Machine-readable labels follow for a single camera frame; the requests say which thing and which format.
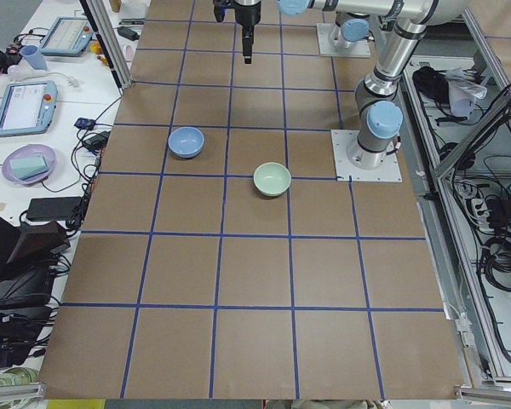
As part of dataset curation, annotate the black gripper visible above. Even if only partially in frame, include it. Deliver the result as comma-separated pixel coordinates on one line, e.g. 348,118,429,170
233,0,261,65

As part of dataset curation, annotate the green bowl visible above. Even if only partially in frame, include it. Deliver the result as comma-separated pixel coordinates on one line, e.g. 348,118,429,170
253,162,291,197

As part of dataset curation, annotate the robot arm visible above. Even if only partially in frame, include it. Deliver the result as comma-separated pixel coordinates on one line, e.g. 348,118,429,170
331,12,370,49
276,1,469,170

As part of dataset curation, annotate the blue bowl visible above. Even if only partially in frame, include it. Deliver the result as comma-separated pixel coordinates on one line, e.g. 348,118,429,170
168,127,205,158

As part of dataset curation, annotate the stack of green plates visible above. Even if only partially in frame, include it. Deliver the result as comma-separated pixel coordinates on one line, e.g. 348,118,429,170
0,367,38,387

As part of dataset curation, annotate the black power adapter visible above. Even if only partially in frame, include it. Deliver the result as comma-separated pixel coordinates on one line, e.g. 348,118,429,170
117,26,140,41

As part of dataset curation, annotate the pink cup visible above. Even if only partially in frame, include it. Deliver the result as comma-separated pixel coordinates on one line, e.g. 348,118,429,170
121,44,135,62

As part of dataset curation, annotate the far teach pendant tablet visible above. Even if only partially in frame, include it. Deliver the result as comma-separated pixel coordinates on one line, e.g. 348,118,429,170
40,17,94,57

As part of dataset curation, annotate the teach pendant tablet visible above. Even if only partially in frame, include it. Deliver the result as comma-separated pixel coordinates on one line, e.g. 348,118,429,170
0,81,58,137
40,17,94,57

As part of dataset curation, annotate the small blue black device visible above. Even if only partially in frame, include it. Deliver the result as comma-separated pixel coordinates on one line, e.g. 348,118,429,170
74,118,96,130

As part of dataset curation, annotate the light blue cup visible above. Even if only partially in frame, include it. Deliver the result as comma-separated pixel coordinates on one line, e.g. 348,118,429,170
20,44,48,71

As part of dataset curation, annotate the near teach pendant tablet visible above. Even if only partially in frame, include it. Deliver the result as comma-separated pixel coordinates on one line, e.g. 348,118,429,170
0,81,58,137

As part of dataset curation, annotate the purple plate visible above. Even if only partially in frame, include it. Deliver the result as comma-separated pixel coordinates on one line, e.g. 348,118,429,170
2,144,57,185

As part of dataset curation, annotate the green sponge block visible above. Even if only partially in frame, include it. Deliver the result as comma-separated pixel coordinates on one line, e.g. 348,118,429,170
9,155,49,180

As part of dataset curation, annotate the black flat box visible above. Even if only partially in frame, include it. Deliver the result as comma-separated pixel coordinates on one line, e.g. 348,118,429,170
26,196,82,222

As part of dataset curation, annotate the white power strip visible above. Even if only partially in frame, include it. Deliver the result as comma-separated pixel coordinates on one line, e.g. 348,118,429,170
468,198,491,222

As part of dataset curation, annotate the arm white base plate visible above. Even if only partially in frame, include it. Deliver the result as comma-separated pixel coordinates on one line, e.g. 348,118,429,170
330,130,402,183
316,19,370,58

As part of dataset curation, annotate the aluminium frame post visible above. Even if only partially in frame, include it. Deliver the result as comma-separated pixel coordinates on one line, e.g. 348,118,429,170
79,0,132,89

